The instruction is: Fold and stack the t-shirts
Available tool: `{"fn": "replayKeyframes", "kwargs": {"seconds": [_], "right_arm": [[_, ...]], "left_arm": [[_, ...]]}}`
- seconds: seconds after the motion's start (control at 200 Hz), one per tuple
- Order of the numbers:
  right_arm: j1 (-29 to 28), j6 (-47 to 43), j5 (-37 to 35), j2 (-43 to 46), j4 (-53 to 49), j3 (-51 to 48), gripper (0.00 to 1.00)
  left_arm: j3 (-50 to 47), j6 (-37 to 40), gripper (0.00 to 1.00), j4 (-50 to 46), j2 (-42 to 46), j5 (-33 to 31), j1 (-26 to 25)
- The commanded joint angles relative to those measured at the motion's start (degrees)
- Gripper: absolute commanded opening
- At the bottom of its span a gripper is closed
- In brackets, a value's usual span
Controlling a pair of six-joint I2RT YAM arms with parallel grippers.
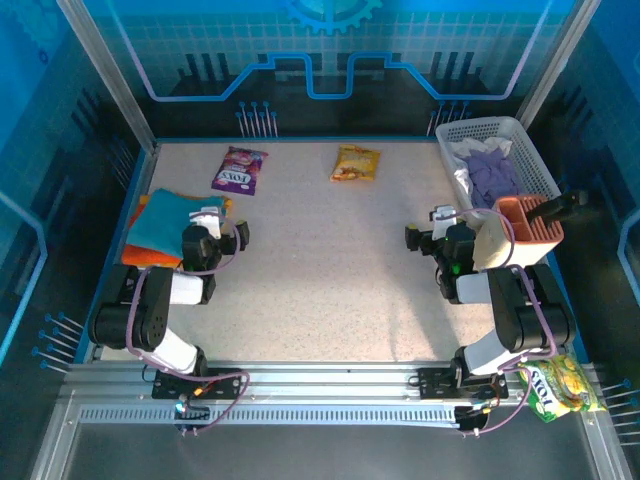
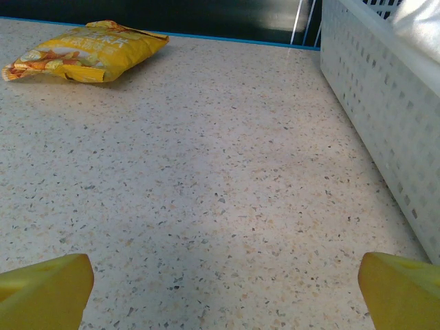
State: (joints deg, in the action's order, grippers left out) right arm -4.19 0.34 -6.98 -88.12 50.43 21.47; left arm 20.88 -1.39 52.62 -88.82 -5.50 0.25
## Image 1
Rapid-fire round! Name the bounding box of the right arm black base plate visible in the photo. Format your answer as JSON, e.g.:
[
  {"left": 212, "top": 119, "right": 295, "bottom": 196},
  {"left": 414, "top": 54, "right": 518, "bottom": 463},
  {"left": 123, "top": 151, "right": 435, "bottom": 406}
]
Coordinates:
[{"left": 417, "top": 366, "right": 509, "bottom": 401}]

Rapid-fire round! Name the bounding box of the black connector box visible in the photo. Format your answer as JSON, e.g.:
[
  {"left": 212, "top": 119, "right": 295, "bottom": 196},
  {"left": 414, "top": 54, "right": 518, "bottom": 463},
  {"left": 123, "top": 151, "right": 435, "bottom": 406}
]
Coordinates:
[
  {"left": 455, "top": 403, "right": 495, "bottom": 434},
  {"left": 173, "top": 399, "right": 211, "bottom": 427}
]

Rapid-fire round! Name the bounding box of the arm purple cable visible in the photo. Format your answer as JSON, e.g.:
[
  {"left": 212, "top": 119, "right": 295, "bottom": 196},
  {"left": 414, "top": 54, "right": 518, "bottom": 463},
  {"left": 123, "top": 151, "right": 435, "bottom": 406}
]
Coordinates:
[
  {"left": 124, "top": 208, "right": 251, "bottom": 435},
  {"left": 452, "top": 207, "right": 564, "bottom": 436}
]

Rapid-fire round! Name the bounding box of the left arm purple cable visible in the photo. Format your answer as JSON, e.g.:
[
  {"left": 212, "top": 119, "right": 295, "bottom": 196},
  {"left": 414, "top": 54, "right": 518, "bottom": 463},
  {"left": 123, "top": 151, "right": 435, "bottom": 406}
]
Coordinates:
[{"left": 124, "top": 208, "right": 251, "bottom": 435}]

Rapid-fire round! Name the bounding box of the purple candy bag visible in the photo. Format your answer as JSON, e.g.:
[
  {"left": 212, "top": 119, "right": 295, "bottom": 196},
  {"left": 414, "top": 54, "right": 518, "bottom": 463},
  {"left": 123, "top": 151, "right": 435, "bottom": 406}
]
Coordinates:
[{"left": 210, "top": 145, "right": 269, "bottom": 197}]

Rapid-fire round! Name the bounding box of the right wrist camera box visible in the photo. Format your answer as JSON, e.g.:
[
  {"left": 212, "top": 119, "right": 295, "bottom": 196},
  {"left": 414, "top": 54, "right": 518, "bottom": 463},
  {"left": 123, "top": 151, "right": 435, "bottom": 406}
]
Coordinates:
[{"left": 432, "top": 205, "right": 459, "bottom": 241}]

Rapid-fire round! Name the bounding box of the slotted cable duct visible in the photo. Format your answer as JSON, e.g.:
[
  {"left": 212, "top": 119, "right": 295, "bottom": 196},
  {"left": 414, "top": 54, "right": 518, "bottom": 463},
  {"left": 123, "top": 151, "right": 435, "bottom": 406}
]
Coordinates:
[{"left": 78, "top": 403, "right": 460, "bottom": 427}]

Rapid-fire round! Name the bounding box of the white t-shirt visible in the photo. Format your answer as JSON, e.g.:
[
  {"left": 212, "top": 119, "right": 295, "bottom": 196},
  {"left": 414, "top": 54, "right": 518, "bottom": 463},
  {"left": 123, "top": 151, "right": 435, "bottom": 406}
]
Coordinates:
[{"left": 447, "top": 137, "right": 514, "bottom": 201}]

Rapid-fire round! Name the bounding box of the white plastic basket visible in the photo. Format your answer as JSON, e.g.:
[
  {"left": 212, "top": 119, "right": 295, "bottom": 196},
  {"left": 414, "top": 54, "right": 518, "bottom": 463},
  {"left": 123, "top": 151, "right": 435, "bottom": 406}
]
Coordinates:
[{"left": 434, "top": 115, "right": 562, "bottom": 211}]

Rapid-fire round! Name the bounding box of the green candy bag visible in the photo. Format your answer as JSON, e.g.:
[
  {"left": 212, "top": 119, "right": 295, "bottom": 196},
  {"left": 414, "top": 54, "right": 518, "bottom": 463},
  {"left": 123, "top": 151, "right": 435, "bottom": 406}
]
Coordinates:
[{"left": 517, "top": 352, "right": 609, "bottom": 425}]

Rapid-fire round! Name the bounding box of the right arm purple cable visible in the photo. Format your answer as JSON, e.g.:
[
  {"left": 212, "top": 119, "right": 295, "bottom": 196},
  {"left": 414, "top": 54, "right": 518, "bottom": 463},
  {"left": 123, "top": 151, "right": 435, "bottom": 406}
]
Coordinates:
[{"left": 452, "top": 207, "right": 564, "bottom": 436}]

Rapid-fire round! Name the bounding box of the yellow snack bag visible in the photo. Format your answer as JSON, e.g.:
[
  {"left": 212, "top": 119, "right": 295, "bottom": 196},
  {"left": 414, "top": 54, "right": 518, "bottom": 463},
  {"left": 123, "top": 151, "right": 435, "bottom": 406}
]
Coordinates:
[{"left": 329, "top": 144, "right": 382, "bottom": 184}]

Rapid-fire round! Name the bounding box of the black utensil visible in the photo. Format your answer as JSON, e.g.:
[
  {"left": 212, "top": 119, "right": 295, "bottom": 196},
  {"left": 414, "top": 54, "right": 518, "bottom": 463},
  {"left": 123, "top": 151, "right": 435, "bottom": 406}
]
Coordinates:
[{"left": 527, "top": 189, "right": 591, "bottom": 224}]

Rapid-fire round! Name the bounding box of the aluminium front rail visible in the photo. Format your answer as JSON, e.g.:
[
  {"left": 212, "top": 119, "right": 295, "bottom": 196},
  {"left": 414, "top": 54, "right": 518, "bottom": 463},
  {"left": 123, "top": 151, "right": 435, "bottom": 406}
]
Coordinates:
[{"left": 62, "top": 360, "right": 604, "bottom": 401}]

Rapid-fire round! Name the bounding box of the cream and orange utensil holder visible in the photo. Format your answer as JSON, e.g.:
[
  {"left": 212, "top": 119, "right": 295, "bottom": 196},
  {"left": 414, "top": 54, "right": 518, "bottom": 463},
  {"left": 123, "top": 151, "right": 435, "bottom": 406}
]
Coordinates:
[{"left": 472, "top": 194, "right": 565, "bottom": 274}]

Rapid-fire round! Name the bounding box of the purple t-shirt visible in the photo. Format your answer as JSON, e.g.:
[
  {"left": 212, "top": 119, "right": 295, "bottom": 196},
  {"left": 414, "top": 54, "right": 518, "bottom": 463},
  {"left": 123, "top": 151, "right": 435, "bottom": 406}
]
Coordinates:
[{"left": 457, "top": 144, "right": 521, "bottom": 209}]

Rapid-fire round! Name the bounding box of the aluminium frame post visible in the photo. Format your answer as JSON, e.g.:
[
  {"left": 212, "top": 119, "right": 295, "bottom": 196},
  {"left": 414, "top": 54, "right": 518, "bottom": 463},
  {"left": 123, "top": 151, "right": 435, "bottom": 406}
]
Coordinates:
[
  {"left": 514, "top": 0, "right": 601, "bottom": 129},
  {"left": 55, "top": 0, "right": 160, "bottom": 154}
]

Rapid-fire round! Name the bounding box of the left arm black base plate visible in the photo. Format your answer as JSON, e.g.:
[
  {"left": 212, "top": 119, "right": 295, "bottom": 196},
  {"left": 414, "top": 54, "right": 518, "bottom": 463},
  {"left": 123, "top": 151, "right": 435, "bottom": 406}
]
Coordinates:
[{"left": 152, "top": 367, "right": 244, "bottom": 401}]

